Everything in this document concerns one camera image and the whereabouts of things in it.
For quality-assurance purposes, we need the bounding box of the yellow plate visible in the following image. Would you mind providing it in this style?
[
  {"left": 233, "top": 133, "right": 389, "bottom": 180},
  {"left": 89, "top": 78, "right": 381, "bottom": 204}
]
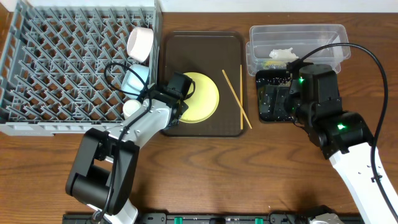
[{"left": 180, "top": 72, "right": 220, "bottom": 124}]

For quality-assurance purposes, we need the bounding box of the white green cup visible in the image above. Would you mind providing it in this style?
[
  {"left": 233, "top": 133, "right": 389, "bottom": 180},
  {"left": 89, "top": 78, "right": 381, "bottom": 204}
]
[{"left": 123, "top": 100, "right": 142, "bottom": 119}]

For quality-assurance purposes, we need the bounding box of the light blue bowl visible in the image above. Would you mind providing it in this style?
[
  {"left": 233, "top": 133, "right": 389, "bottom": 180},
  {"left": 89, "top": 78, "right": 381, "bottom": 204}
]
[{"left": 121, "top": 64, "right": 149, "bottom": 100}]

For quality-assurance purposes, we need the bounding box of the white wrapper waste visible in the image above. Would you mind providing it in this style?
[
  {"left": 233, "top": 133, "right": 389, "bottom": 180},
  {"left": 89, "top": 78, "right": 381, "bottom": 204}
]
[{"left": 269, "top": 47, "right": 298, "bottom": 60}]

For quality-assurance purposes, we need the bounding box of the white pink bowl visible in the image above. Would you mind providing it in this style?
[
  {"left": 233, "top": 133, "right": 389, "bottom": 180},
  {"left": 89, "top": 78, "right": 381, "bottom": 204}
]
[{"left": 126, "top": 27, "right": 154, "bottom": 63}]

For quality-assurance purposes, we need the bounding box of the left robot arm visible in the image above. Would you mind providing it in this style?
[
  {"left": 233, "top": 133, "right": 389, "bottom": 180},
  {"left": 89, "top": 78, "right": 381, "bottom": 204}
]
[{"left": 65, "top": 72, "right": 196, "bottom": 223}]

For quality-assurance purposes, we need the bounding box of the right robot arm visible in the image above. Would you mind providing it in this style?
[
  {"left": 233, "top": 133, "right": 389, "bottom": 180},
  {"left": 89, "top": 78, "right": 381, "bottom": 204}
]
[{"left": 256, "top": 63, "right": 397, "bottom": 223}]

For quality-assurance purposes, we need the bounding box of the black waste tray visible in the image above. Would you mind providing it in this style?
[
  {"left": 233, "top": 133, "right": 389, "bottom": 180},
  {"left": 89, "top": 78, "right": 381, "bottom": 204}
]
[{"left": 255, "top": 68, "right": 299, "bottom": 123}]

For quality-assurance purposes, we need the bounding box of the grey dishwasher rack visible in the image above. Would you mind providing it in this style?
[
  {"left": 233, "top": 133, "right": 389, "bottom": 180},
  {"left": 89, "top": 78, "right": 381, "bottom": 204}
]
[{"left": 1, "top": 1, "right": 162, "bottom": 136}]

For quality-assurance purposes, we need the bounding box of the clear plastic bin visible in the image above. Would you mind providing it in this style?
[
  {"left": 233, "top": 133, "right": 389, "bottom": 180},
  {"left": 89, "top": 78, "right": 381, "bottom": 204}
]
[{"left": 246, "top": 24, "right": 348, "bottom": 76}]

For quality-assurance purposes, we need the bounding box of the dark brown serving tray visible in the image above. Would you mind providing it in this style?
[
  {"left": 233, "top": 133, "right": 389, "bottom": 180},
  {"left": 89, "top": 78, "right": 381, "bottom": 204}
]
[{"left": 157, "top": 31, "right": 246, "bottom": 138}]

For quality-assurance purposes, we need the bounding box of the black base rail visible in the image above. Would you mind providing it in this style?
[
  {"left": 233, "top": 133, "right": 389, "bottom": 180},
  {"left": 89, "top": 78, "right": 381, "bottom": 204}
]
[{"left": 62, "top": 213, "right": 364, "bottom": 224}]

